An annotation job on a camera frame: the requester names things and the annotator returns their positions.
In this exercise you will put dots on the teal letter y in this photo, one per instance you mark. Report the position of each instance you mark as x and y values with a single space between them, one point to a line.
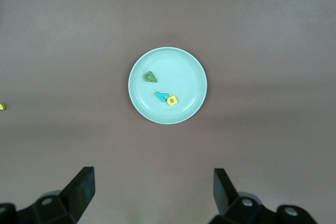
160 96

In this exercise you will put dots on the brown table cover sheet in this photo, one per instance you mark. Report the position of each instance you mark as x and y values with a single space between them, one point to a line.
168 11

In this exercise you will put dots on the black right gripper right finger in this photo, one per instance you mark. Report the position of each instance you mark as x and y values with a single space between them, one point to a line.
236 211

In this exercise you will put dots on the yellow letter s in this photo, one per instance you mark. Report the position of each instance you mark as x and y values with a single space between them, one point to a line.
2 106

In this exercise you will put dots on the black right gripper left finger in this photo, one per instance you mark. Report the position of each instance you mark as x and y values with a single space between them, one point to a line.
73 203

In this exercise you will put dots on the green letter a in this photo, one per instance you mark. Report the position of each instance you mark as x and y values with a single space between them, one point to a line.
151 79

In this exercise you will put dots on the light green plate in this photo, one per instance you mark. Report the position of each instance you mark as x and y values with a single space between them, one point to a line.
181 72

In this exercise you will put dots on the yellow letter d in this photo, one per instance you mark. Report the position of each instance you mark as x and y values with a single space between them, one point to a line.
175 103

